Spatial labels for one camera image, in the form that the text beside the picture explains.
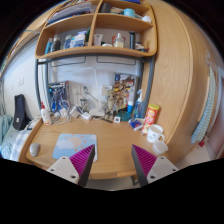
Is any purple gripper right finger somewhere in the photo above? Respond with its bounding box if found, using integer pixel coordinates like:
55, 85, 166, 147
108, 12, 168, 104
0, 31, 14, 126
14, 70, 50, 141
131, 145, 178, 187

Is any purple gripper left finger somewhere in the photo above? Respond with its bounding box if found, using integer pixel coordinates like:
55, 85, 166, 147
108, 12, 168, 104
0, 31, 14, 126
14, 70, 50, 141
48, 145, 95, 187

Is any light blue mouse pad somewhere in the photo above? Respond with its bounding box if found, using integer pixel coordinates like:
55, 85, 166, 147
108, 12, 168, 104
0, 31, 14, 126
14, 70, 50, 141
52, 134, 97, 159

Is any grey computer mouse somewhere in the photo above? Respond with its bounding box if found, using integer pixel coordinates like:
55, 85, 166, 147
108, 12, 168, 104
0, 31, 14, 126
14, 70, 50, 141
29, 143, 40, 157

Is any clear plastic cup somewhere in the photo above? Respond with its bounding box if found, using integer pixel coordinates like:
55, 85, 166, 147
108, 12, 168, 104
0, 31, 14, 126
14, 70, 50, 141
152, 141, 168, 155

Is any white mug with face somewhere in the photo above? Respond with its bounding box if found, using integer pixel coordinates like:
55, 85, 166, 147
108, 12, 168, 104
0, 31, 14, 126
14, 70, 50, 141
147, 124, 165, 143

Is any wooden desk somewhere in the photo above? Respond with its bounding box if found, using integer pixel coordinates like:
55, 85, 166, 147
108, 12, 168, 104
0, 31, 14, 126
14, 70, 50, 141
19, 119, 152, 180

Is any white power strip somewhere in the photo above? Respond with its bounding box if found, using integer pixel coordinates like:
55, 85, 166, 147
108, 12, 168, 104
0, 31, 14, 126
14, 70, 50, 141
81, 112, 91, 120

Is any red yellow chips can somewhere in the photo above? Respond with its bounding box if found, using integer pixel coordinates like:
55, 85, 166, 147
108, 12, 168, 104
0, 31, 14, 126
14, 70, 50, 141
142, 104, 160, 134

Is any white desk lamp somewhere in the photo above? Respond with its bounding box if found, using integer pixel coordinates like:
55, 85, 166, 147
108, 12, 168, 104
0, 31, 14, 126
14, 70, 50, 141
75, 67, 104, 116

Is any blue spray bottle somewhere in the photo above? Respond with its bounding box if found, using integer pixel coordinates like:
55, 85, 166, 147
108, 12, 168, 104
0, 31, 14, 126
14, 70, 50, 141
133, 89, 143, 118

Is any white glue bottle red cap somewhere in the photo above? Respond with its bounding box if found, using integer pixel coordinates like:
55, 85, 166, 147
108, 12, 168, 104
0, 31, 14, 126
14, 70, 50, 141
41, 104, 52, 125

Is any blue checkered bedding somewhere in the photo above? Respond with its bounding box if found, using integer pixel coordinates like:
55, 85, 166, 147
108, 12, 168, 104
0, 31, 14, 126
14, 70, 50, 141
0, 114, 32, 161

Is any wooden model ornament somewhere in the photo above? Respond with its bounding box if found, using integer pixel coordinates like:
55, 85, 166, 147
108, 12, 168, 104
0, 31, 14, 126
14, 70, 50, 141
107, 80, 135, 112

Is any black bag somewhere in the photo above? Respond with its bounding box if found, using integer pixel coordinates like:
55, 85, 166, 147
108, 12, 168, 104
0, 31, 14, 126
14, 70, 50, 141
13, 94, 29, 131

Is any blue tool package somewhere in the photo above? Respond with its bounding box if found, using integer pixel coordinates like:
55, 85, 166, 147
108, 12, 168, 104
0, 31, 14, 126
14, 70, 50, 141
48, 81, 69, 112

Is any clear bottle on shelf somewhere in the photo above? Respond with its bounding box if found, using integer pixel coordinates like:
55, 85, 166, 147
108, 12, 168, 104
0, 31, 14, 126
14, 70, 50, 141
114, 33, 124, 48

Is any white tube on shelf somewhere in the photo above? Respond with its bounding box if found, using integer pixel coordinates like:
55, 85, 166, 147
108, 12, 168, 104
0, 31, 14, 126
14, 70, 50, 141
94, 34, 103, 46

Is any black bottle on shelf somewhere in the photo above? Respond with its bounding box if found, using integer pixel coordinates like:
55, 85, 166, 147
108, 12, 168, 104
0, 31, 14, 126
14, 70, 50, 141
129, 31, 136, 50

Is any teal tape roll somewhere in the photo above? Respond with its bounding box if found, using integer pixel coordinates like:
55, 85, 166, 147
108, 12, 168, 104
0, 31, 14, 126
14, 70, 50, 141
124, 8, 135, 17

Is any wooden wall shelf unit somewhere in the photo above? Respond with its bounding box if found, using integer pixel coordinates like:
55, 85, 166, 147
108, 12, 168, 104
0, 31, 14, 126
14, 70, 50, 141
35, 0, 157, 59

